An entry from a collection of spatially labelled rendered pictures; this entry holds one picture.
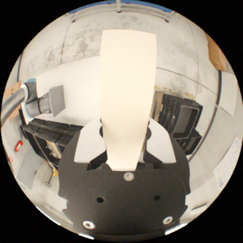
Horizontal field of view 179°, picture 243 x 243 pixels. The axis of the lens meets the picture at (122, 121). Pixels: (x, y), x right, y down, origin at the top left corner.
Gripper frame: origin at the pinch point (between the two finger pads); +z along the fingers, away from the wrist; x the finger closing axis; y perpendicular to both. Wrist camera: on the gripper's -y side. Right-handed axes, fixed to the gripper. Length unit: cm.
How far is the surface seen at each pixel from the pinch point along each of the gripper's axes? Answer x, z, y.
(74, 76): -30, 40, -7
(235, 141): 252, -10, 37
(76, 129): -32, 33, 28
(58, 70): -45, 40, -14
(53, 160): -69, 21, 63
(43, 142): -70, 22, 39
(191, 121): 81, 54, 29
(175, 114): 54, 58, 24
